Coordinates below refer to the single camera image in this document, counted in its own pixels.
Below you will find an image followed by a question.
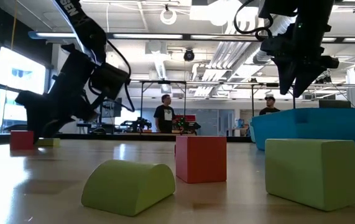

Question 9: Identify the green chunky wooden block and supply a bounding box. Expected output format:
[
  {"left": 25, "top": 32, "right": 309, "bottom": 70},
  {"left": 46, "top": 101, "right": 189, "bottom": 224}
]
[{"left": 264, "top": 138, "right": 355, "bottom": 212}]

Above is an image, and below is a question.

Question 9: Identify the dark background desk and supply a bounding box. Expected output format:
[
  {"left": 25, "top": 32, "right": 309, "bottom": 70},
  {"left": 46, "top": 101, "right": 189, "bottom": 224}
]
[{"left": 76, "top": 122, "right": 125, "bottom": 134}]

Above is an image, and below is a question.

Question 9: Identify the black ceiling device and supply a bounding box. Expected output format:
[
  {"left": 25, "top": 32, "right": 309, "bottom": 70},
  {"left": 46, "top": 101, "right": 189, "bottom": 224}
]
[{"left": 315, "top": 73, "right": 333, "bottom": 85}]

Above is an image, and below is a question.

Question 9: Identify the person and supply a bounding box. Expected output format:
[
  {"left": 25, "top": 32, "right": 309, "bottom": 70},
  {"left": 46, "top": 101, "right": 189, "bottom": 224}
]
[
  {"left": 153, "top": 94, "right": 176, "bottom": 134},
  {"left": 259, "top": 95, "right": 281, "bottom": 116}
]

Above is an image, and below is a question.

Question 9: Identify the white cable coil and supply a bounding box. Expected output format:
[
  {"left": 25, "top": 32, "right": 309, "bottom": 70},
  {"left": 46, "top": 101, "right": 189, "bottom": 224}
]
[{"left": 159, "top": 7, "right": 178, "bottom": 26}]

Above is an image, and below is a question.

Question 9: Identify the orange wooden cube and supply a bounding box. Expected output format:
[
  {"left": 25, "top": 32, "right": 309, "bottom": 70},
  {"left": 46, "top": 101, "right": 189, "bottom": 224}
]
[{"left": 175, "top": 135, "right": 228, "bottom": 184}]

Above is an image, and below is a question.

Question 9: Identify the green long wooden block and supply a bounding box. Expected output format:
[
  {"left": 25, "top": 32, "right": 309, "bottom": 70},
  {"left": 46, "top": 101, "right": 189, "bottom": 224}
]
[{"left": 37, "top": 137, "right": 61, "bottom": 147}]

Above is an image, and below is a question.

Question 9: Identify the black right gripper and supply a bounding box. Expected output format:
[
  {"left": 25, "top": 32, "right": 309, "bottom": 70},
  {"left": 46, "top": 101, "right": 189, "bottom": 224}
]
[{"left": 273, "top": 23, "right": 339, "bottom": 98}]

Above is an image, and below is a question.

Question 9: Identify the long ceiling light fixture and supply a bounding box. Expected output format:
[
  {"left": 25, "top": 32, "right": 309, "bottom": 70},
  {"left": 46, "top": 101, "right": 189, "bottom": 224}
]
[{"left": 27, "top": 30, "right": 355, "bottom": 44}]

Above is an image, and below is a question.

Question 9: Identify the teal plastic bin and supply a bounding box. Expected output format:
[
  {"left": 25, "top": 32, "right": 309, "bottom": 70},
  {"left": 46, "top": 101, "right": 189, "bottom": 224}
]
[{"left": 247, "top": 117, "right": 256, "bottom": 144}]

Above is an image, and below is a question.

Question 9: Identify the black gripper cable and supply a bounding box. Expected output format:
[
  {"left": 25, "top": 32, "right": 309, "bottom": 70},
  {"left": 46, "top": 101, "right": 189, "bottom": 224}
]
[
  {"left": 233, "top": 0, "right": 274, "bottom": 42},
  {"left": 86, "top": 39, "right": 136, "bottom": 113}
]

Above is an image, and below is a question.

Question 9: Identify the black flat monitor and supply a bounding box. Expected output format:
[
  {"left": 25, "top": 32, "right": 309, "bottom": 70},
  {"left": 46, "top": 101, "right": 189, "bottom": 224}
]
[{"left": 318, "top": 99, "right": 352, "bottom": 109}]

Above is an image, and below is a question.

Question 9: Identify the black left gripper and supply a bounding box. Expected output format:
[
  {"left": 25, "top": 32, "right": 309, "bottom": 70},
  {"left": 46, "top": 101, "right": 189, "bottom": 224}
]
[{"left": 15, "top": 43, "right": 99, "bottom": 144}]

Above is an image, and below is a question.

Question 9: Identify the background robot with red box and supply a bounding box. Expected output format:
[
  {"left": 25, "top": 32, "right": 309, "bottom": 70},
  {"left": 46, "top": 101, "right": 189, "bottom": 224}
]
[{"left": 173, "top": 114, "right": 201, "bottom": 134}]

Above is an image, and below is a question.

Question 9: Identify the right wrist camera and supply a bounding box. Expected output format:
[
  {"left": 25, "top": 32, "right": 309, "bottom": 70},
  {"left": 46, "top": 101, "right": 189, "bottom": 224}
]
[{"left": 259, "top": 35, "right": 285, "bottom": 57}]

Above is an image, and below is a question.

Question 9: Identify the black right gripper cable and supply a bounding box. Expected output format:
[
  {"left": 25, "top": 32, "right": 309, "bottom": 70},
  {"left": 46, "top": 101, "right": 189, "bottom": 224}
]
[{"left": 233, "top": 0, "right": 274, "bottom": 42}]

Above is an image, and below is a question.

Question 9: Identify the red wooden cube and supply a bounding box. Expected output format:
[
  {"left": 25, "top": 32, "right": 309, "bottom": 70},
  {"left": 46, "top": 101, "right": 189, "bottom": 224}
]
[{"left": 9, "top": 129, "right": 35, "bottom": 151}]

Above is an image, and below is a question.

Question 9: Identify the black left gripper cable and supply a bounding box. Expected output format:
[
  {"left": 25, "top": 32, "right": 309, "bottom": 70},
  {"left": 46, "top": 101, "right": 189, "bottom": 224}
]
[{"left": 86, "top": 39, "right": 136, "bottom": 113}]

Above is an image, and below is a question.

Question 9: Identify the large window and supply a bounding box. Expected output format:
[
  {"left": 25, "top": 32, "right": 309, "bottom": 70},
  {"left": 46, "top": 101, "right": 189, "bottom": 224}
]
[{"left": 0, "top": 46, "right": 47, "bottom": 130}]

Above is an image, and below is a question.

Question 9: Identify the black monitor on stand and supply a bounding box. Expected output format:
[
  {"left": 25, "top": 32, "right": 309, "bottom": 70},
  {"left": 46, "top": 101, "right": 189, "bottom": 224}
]
[{"left": 101, "top": 97, "right": 123, "bottom": 125}]

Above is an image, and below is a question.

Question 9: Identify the blue plastic bin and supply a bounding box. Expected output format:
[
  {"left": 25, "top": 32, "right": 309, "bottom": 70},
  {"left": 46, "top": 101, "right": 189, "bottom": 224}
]
[{"left": 251, "top": 107, "right": 355, "bottom": 162}]

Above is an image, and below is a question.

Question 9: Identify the black background station frame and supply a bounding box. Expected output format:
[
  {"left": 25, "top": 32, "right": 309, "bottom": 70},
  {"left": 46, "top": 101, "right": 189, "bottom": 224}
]
[
  {"left": 250, "top": 82, "right": 297, "bottom": 118},
  {"left": 139, "top": 80, "right": 188, "bottom": 134}
]

